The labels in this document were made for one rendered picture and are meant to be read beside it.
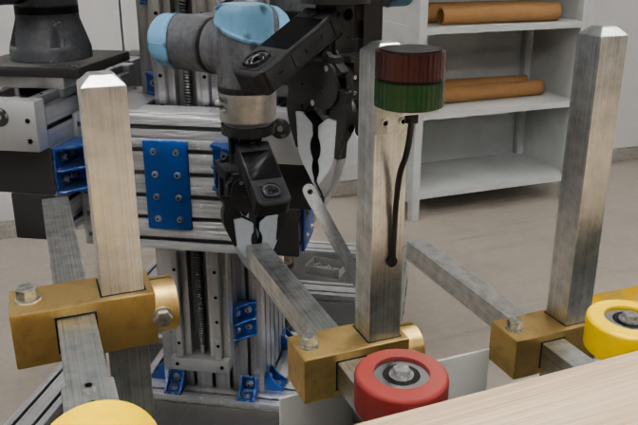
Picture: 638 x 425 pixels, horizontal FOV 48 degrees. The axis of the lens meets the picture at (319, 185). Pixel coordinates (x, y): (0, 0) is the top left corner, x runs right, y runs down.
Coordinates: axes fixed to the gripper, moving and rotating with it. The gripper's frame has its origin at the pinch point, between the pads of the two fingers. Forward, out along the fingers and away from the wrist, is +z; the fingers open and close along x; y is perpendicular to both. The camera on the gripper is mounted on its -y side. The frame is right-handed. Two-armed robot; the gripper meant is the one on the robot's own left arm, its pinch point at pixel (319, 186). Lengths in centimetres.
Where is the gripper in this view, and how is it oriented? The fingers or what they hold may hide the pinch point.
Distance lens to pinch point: 76.3
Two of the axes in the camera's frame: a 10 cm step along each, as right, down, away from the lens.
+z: 0.0, 9.5, 3.2
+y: 7.4, -2.1, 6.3
